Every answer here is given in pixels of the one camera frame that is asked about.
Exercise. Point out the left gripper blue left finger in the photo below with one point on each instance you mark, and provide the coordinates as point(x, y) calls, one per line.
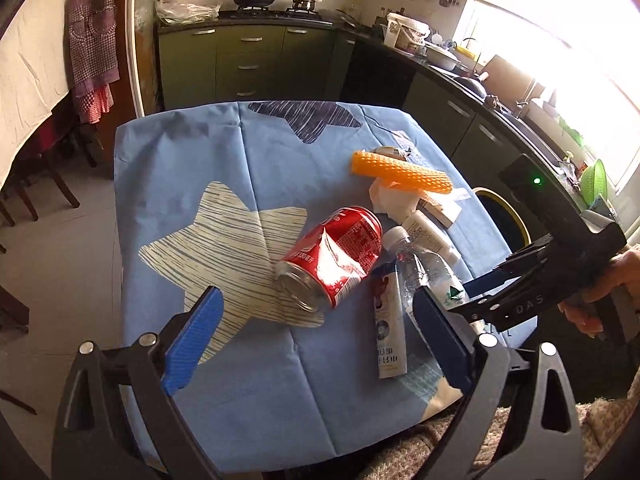
point(186, 348)

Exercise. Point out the red cola can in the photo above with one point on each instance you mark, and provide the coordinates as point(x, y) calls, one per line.
point(327, 263)

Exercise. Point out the white pill bottle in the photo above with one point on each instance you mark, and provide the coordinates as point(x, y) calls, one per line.
point(424, 232)

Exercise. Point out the blue star tablecloth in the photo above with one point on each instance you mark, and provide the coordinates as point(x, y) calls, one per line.
point(216, 195)

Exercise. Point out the small black pot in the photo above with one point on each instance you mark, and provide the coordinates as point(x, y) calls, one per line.
point(304, 6)

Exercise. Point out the person's right hand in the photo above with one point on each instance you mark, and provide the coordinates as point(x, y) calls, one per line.
point(622, 271)

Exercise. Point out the white snack wrapper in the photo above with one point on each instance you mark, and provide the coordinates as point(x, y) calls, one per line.
point(392, 152)

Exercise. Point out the clear plastic water bottle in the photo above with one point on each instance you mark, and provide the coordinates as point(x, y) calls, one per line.
point(417, 267)

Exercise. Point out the white hanging cloth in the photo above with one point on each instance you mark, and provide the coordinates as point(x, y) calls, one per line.
point(33, 73)

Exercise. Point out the orange foam fruit net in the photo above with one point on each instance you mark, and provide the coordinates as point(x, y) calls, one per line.
point(405, 175)

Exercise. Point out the clear plastic bag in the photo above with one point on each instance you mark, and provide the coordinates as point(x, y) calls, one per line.
point(174, 12)

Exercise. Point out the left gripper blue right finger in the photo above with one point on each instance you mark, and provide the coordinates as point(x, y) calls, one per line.
point(449, 337)

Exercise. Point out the green plastic colander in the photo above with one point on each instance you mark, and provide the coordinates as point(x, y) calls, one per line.
point(594, 183)

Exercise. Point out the white tissue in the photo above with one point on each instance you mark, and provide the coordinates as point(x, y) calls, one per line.
point(396, 204)

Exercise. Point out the purple checked apron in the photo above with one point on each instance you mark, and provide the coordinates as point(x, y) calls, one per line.
point(91, 35)

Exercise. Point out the white pot with lid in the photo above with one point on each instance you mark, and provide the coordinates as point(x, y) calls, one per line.
point(440, 57)

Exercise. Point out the wooden cutting board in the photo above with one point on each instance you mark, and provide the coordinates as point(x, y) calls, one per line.
point(512, 86)

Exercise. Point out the white toothpaste tube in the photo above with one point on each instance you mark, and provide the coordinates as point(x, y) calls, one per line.
point(389, 325)

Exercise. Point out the beige knit sweater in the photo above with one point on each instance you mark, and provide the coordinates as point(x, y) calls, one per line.
point(601, 422)

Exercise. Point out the small beige paper box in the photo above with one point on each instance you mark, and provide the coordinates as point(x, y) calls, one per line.
point(440, 207)

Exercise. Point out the yellow rimmed trash bin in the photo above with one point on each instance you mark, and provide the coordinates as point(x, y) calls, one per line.
point(507, 220)

